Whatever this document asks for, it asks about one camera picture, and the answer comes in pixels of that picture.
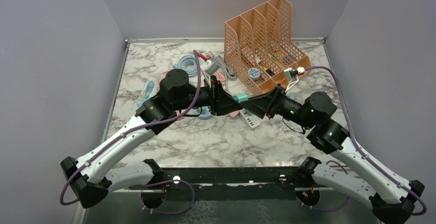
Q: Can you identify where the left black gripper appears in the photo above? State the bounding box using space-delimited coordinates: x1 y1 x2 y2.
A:
174 76 243 116

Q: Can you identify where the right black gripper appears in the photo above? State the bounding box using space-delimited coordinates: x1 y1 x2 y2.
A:
241 83 315 129

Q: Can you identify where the teal plug adapter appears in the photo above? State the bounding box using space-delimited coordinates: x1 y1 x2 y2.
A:
233 94 248 103

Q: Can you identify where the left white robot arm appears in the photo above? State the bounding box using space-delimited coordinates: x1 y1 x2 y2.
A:
60 69 241 209

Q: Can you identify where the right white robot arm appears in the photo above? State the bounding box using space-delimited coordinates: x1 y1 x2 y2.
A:
241 86 425 223

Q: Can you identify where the pink power strip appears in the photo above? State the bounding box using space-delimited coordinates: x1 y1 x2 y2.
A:
228 111 239 119

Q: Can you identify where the blue round power strip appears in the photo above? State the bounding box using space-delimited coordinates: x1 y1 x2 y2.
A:
194 107 213 120

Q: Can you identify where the white power strip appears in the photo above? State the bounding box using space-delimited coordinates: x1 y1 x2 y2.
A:
239 109 261 129

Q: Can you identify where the blue patterned round tin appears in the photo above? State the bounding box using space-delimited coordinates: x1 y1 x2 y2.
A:
247 67 261 82

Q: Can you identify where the orange mesh file organizer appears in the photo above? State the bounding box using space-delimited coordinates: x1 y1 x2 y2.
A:
224 0 311 96

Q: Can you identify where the blue oval power strip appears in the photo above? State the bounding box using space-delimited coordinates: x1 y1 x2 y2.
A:
137 80 157 107

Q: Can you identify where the pink cable bundle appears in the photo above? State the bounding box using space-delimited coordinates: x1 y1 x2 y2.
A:
208 50 227 84

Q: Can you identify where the grey cable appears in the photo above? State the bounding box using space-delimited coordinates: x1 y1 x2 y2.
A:
215 54 238 82

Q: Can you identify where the light blue coiled cable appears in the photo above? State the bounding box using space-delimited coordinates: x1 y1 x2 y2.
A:
174 54 200 78

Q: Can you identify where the black mounting rail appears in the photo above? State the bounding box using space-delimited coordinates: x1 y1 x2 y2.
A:
128 166 321 204

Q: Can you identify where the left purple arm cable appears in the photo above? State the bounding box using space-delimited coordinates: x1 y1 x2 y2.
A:
59 49 202 216

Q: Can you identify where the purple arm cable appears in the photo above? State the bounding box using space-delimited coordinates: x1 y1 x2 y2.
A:
59 49 202 216
299 66 427 216

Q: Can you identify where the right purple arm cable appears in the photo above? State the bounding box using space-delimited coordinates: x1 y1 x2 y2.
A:
299 66 427 216

